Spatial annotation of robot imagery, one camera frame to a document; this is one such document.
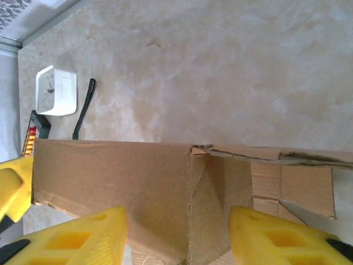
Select white square container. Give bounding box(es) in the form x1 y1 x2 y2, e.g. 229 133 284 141
35 65 78 116

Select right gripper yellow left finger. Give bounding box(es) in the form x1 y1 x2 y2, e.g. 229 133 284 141
0 206 128 265

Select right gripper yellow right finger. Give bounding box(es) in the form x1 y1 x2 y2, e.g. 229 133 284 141
229 205 353 265

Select black board with orange connectors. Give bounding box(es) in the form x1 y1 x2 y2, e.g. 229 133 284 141
20 109 52 158

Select brown cardboard mailer box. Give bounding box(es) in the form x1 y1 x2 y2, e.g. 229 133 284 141
31 139 353 265

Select aluminium frame rail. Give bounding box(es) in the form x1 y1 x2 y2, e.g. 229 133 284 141
16 0 83 52

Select black strap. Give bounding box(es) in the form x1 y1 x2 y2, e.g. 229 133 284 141
72 78 97 140

